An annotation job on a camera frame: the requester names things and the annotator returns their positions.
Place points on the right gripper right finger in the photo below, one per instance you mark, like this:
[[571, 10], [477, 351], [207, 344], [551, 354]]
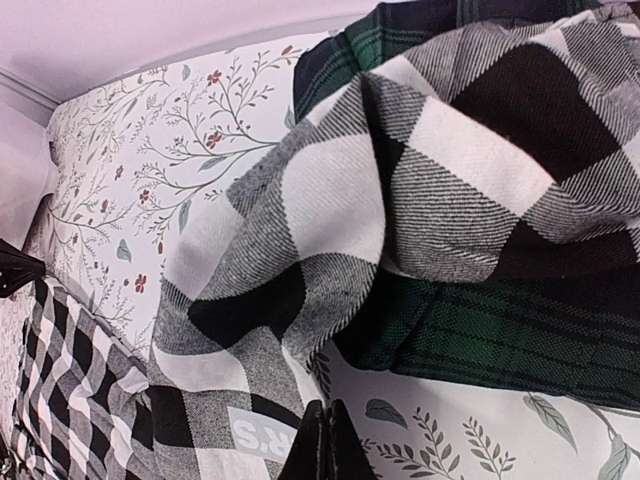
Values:
[[347, 459]]

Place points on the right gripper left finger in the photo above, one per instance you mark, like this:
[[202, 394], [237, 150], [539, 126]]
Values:
[[307, 459]]

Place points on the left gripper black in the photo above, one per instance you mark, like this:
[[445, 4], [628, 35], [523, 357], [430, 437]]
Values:
[[17, 269]]

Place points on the green plaid pleated skirt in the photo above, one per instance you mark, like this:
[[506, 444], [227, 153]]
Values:
[[575, 337]]

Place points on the black white checkered shirt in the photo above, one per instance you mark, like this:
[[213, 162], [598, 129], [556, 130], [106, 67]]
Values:
[[484, 154]]

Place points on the white plastic laundry bin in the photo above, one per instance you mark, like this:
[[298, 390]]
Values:
[[28, 174]]

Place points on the floral patterned table mat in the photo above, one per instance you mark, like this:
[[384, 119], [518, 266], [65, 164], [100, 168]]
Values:
[[141, 158]]

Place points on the left aluminium frame post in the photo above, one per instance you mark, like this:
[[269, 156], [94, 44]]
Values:
[[28, 91]]

